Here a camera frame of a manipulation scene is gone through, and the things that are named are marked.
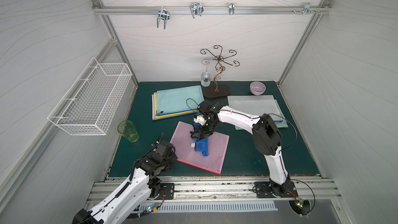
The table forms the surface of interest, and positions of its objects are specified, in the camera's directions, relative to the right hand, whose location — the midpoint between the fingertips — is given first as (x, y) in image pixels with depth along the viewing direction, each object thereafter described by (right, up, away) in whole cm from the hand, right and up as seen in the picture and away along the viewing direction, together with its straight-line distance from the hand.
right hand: (199, 137), depth 87 cm
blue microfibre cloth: (+1, -3, -5) cm, 6 cm away
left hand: (-12, -10, -4) cm, 16 cm away
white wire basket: (-48, +20, -17) cm, 55 cm away
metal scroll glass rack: (+10, +28, +27) cm, 40 cm away
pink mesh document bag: (-9, -4, 0) cm, 10 cm away
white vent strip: (+8, -27, -17) cm, 33 cm away
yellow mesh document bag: (-28, +11, +14) cm, 33 cm away
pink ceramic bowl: (+43, +30, +28) cm, 60 cm away
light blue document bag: (-16, +21, +24) cm, 36 cm away
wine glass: (+4, +35, +8) cm, 36 cm away
